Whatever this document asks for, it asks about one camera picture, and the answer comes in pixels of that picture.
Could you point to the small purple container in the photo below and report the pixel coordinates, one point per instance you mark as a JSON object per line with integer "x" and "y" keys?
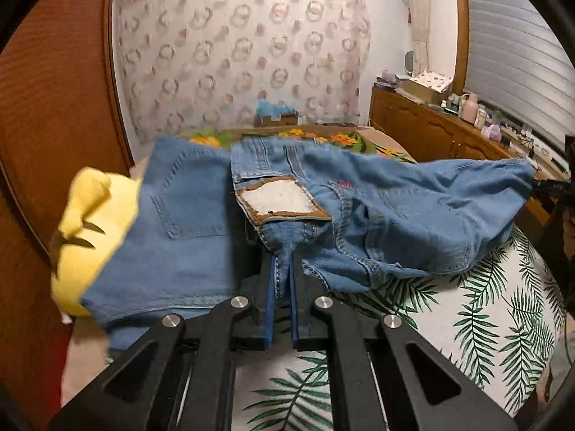
{"x": 492, "y": 132}

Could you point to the patterned lace curtain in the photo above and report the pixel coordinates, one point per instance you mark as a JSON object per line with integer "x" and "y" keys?
{"x": 242, "y": 54}

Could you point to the cardboard box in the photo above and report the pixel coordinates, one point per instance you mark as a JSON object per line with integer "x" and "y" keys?
{"x": 274, "y": 121}

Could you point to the yellow cloth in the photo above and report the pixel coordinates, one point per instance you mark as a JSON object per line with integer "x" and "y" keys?
{"x": 94, "y": 233}

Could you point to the small round mirror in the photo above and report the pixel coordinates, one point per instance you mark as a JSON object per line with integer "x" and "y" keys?
{"x": 409, "y": 63}

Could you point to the wooden sideboard cabinet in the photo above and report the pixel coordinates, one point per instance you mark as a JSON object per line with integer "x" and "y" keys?
{"x": 413, "y": 121}

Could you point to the leaf print bed sheet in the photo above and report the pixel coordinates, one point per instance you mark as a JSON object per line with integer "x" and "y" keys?
{"x": 471, "y": 323}

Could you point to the wooden louvered wardrobe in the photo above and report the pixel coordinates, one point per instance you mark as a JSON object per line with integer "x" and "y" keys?
{"x": 54, "y": 98}

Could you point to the blue cloth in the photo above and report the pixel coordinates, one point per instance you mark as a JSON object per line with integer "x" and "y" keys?
{"x": 274, "y": 108}

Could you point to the pink bottle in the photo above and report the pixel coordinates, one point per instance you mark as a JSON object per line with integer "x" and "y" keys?
{"x": 470, "y": 108}

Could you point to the white patterned open box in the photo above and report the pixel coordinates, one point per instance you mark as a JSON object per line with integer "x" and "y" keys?
{"x": 429, "y": 85}

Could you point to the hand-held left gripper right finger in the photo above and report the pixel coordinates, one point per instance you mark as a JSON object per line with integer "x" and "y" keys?
{"x": 295, "y": 314}

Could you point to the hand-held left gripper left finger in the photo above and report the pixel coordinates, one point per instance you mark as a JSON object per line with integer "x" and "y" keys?
{"x": 269, "y": 309}

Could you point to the grey window blind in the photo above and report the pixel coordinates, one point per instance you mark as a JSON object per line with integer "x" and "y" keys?
{"x": 516, "y": 54}

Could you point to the blue denim pants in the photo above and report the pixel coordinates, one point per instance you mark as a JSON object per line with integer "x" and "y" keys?
{"x": 188, "y": 233}

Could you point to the floral blanket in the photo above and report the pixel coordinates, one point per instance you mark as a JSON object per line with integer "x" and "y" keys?
{"x": 350, "y": 139}

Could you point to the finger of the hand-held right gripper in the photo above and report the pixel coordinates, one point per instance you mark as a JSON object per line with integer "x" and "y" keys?
{"x": 552, "y": 187}

